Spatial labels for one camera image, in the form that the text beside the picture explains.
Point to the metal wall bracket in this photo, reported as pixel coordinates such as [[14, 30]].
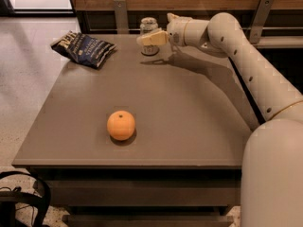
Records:
[[121, 15], [260, 17]]

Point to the silver 7up soda can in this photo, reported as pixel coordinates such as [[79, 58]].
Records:
[[148, 25]]

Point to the grey drawer cabinet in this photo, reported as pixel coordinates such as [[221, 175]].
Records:
[[181, 167]]

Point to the right metal wall bracket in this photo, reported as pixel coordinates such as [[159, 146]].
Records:
[[260, 17]]

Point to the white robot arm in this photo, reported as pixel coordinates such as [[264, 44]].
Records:
[[272, 164]]

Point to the dark blue chip bag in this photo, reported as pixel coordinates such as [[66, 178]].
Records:
[[83, 49]]

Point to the orange fruit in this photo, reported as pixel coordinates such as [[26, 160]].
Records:
[[121, 125]]

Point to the left metal wall bracket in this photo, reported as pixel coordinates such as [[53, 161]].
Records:
[[121, 15]]

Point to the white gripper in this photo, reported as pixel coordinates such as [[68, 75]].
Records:
[[176, 30]]

